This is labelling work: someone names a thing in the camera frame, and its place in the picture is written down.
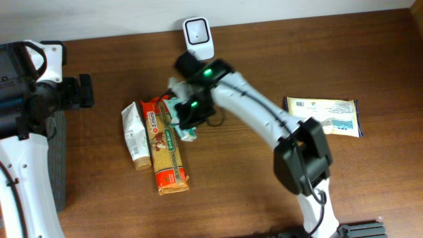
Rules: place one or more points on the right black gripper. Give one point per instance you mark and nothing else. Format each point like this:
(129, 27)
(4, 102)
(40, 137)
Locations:
(184, 110)

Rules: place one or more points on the orange spaghetti packet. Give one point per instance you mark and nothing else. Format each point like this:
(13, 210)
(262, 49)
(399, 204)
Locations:
(169, 171)

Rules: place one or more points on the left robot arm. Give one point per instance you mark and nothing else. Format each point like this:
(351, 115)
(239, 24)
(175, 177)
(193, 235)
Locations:
(33, 89)

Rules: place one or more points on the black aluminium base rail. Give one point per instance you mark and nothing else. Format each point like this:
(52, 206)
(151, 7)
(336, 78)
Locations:
(373, 229)

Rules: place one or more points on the teal snack pouch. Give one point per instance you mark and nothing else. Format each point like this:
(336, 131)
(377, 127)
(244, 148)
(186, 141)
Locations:
(170, 104)

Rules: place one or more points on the grey plastic mesh basket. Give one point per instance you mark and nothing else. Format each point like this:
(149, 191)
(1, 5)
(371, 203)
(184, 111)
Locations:
(57, 131)

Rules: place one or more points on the white barcode scanner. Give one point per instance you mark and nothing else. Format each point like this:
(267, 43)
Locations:
(198, 38)

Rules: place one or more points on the yellow white wipes pack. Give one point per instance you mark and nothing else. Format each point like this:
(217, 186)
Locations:
(340, 117)

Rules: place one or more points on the small teal tissue pack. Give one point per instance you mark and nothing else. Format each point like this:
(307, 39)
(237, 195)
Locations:
(188, 135)

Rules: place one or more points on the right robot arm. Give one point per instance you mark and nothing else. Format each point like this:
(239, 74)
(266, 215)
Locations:
(301, 153)

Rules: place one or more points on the white cream tube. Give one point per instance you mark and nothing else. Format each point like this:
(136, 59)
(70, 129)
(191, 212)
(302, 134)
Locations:
(136, 137)

